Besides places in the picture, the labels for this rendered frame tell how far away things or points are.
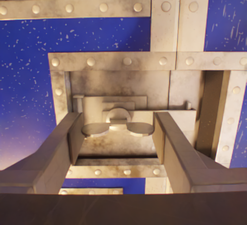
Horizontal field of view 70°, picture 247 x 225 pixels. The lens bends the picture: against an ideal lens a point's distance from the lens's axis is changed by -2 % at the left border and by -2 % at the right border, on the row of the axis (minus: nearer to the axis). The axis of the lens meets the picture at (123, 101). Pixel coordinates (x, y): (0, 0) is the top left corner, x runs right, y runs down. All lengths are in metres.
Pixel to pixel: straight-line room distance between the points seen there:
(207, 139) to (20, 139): 0.19
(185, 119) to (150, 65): 0.07
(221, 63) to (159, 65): 0.05
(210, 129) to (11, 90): 0.20
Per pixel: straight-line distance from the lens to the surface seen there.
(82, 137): 0.16
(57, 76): 0.17
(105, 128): 0.15
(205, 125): 0.20
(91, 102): 0.18
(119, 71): 0.17
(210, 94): 0.19
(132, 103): 0.17
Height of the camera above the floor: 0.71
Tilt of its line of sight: 17 degrees up
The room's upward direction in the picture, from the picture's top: 180 degrees clockwise
